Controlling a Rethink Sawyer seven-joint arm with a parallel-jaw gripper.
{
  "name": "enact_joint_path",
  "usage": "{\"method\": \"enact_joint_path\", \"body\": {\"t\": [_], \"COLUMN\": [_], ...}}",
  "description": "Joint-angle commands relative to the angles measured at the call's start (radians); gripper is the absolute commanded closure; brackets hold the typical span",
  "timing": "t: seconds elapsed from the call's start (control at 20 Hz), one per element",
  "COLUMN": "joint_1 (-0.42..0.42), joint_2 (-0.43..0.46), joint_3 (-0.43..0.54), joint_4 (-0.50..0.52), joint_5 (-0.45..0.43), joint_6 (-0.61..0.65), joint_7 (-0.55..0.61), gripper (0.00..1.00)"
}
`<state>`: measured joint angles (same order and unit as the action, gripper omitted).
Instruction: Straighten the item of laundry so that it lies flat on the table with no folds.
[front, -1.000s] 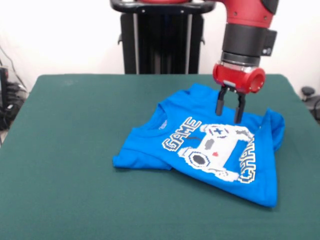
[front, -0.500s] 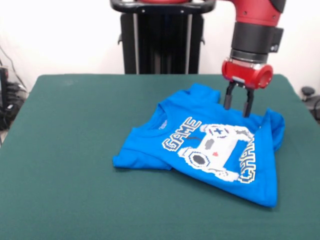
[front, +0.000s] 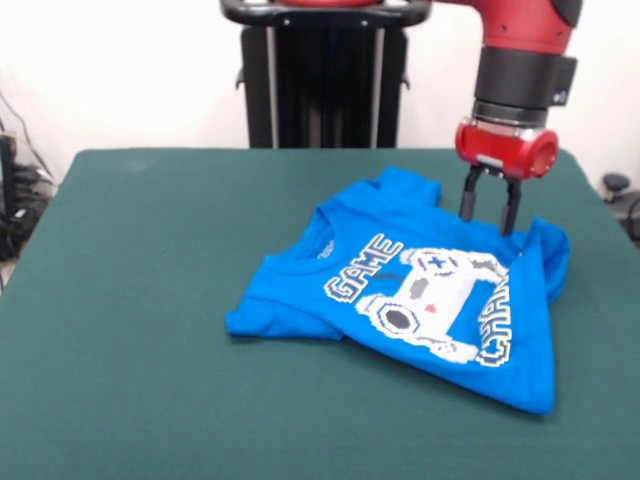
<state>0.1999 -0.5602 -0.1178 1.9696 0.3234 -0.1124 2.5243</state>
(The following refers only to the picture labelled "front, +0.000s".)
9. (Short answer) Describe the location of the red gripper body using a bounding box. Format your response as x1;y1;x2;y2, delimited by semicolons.
454;117;560;181

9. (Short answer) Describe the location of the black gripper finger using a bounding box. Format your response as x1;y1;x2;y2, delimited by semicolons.
458;163;485;223
498;177;524;238

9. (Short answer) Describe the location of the blue t-shirt with white print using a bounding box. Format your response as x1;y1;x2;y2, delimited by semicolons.
223;165;572;417

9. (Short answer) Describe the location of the dark green table cloth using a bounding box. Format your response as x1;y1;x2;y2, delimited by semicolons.
0;147;640;480

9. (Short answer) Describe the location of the black electronics box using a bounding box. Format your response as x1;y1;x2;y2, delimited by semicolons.
0;132;21;219

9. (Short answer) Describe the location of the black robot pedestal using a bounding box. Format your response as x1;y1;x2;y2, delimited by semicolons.
219;0;432;150

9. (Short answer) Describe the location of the black cable tangle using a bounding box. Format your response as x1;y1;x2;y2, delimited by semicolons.
0;164;58;261

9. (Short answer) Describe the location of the thin grey cable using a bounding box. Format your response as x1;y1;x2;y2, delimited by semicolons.
0;91;55;181

